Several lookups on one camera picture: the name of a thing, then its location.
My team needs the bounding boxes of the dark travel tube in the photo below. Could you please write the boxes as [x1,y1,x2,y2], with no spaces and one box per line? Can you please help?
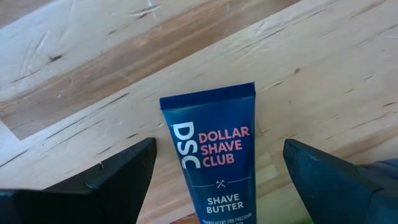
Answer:
[159,82,258,224]

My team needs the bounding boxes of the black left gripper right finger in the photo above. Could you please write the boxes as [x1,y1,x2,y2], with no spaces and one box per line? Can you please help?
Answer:
[282,138,384,224]

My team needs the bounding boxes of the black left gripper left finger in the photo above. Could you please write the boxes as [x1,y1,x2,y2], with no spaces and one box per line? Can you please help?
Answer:
[45,137,157,224]

